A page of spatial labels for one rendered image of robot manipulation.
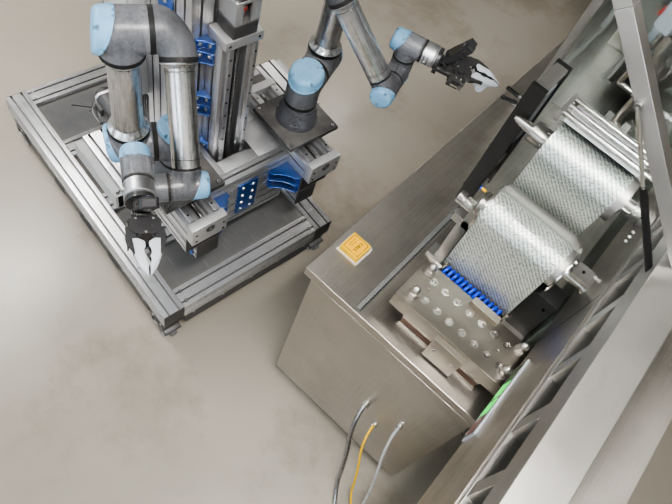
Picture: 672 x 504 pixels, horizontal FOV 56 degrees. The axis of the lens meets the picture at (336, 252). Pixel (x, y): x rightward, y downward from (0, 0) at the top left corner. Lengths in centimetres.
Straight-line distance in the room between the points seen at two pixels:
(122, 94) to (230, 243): 109
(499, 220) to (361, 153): 179
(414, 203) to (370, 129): 144
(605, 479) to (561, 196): 81
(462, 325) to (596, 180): 52
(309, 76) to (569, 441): 148
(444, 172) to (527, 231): 63
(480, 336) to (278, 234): 121
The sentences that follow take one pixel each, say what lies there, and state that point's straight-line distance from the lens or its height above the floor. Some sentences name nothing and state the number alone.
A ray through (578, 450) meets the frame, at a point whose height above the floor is 165.
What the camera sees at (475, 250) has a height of 116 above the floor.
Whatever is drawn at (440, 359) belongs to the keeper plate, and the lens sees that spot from 181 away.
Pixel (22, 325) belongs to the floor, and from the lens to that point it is 281.
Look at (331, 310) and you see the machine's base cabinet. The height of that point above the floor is 80.
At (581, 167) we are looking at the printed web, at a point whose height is 138.
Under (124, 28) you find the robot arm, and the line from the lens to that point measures 162.
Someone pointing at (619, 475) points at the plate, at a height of 144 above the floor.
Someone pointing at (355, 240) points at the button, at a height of 92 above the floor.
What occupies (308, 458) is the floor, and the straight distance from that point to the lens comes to 263.
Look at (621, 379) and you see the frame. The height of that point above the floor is 165.
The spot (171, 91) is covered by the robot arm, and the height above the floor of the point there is 132.
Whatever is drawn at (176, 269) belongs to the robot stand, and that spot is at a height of 21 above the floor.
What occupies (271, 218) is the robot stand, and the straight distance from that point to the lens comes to 278.
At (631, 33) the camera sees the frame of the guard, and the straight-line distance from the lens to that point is 113.
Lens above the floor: 253
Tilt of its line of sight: 58 degrees down
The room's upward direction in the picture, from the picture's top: 24 degrees clockwise
